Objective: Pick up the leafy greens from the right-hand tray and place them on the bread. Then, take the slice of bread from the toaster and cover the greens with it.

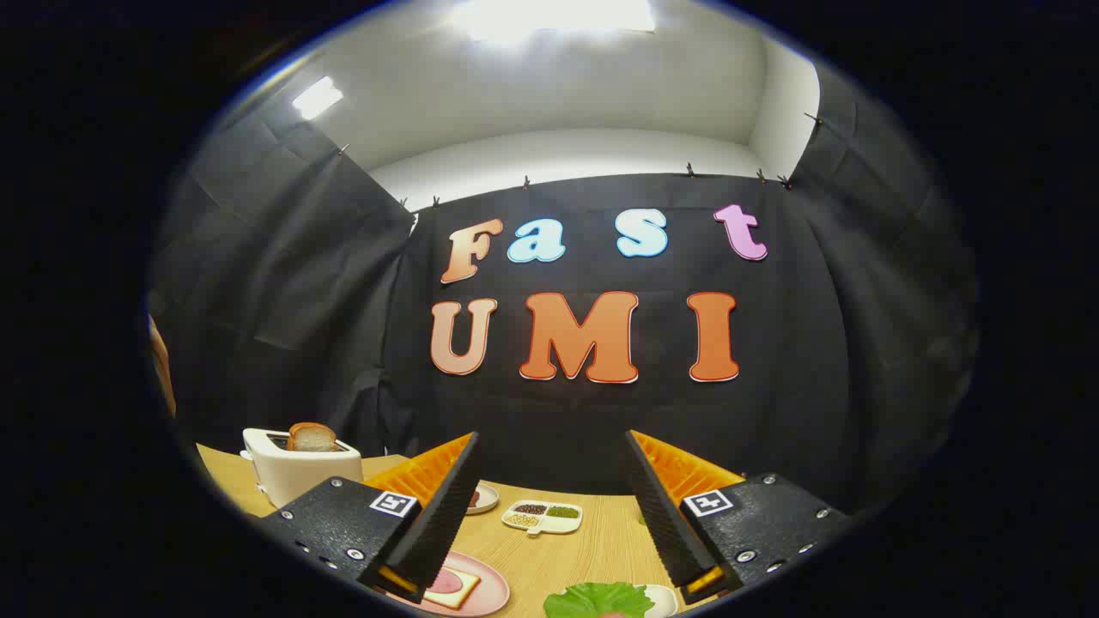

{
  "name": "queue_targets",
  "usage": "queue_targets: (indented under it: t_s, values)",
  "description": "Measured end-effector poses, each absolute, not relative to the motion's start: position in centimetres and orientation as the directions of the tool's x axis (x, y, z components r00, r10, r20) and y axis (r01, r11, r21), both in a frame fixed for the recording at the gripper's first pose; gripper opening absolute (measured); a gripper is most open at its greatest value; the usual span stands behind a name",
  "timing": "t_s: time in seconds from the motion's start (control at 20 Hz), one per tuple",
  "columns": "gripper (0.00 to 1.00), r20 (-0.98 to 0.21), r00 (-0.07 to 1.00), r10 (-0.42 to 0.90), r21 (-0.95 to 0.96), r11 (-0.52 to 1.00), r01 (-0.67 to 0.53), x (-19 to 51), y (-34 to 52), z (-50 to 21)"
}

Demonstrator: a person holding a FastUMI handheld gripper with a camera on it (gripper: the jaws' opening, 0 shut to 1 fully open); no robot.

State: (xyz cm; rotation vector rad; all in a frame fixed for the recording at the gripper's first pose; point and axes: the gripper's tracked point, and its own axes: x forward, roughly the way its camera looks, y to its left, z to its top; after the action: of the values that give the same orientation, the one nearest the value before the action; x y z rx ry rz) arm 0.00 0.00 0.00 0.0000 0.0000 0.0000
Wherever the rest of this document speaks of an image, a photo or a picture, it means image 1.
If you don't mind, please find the white toaster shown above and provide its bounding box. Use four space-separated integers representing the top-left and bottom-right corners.
240 427 387 509

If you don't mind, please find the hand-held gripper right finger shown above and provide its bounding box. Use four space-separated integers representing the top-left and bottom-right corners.
624 429 853 604

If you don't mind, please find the toasted bread slice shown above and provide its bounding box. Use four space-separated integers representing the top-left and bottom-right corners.
286 422 337 452

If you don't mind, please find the pink plate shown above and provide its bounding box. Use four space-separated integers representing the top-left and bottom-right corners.
386 550 511 617

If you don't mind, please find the large ceiling light panel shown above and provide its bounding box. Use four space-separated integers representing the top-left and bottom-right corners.
451 0 658 44

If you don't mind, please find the green lettuce leaf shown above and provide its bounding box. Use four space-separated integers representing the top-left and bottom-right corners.
543 582 655 618

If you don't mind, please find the square white bread slice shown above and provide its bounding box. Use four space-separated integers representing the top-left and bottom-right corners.
422 568 482 610

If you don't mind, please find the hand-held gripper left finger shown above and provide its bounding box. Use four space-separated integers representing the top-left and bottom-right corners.
256 432 482 604

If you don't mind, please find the white divided bean dish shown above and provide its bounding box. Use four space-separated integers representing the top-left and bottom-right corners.
501 500 584 537

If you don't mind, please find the small ceiling light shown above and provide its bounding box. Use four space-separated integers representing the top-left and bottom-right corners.
292 76 344 121

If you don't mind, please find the black backdrop cloth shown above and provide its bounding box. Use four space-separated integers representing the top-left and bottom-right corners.
146 64 980 516

